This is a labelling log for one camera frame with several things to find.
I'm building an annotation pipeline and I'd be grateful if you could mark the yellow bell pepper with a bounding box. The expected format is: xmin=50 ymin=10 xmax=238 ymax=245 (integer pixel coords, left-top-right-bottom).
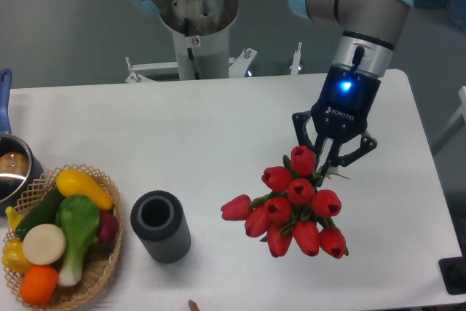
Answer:
xmin=1 ymin=238 xmax=33 ymax=275

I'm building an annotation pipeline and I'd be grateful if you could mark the black device at table edge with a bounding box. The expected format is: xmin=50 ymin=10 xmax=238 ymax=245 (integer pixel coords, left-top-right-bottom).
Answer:
xmin=438 ymin=256 xmax=465 ymax=295

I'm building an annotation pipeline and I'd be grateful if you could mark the fingertip at bottom edge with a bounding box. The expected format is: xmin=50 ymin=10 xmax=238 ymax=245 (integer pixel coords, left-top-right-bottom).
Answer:
xmin=188 ymin=299 xmax=200 ymax=311

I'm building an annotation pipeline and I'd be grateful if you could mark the woven wicker basket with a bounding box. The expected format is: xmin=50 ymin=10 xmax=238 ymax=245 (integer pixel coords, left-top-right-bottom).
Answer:
xmin=1 ymin=165 xmax=123 ymax=310

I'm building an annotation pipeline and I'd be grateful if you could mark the white frame at right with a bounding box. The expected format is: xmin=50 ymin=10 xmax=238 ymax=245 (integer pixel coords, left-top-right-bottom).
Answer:
xmin=430 ymin=86 xmax=465 ymax=156

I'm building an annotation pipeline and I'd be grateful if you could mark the dark green cucumber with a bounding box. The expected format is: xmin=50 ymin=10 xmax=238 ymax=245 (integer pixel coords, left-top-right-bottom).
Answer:
xmin=15 ymin=187 xmax=65 ymax=240

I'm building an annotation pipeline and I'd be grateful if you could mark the green bok choy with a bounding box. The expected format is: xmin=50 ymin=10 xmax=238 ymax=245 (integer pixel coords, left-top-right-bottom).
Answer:
xmin=55 ymin=194 xmax=100 ymax=287

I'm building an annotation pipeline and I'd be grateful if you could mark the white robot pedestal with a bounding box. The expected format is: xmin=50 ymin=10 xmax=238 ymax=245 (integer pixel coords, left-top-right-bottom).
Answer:
xmin=125 ymin=0 xmax=303 ymax=84

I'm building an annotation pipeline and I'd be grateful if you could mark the dark grey ribbed vase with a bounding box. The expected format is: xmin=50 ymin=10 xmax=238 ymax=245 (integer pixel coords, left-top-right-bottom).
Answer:
xmin=130 ymin=190 xmax=191 ymax=264

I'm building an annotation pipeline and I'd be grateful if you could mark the orange fruit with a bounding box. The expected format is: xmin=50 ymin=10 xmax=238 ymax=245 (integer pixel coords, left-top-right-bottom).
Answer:
xmin=20 ymin=265 xmax=58 ymax=306

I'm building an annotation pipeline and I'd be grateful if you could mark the yellow squash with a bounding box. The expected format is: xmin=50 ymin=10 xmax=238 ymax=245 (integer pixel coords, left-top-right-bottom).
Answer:
xmin=55 ymin=169 xmax=114 ymax=210

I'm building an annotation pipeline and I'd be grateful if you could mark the blue handled saucepan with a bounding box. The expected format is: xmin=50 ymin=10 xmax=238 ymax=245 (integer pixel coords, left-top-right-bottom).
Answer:
xmin=1 ymin=68 xmax=43 ymax=217

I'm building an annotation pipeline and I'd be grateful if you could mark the yellow banana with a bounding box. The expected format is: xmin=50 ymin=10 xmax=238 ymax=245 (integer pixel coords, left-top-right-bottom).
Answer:
xmin=5 ymin=206 xmax=25 ymax=232

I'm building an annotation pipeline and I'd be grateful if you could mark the purple red radish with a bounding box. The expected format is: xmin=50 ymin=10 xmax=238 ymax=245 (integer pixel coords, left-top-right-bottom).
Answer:
xmin=97 ymin=211 xmax=119 ymax=243

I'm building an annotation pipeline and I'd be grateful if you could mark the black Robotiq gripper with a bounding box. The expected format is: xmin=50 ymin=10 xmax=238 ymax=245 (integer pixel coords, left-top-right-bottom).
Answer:
xmin=292 ymin=66 xmax=381 ymax=176

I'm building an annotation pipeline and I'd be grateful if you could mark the red tulip bouquet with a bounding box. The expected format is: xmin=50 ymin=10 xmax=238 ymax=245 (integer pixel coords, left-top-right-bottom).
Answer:
xmin=221 ymin=146 xmax=349 ymax=259

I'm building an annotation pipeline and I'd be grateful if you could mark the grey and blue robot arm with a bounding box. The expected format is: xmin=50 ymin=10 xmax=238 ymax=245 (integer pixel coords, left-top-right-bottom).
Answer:
xmin=130 ymin=0 xmax=414 ymax=176

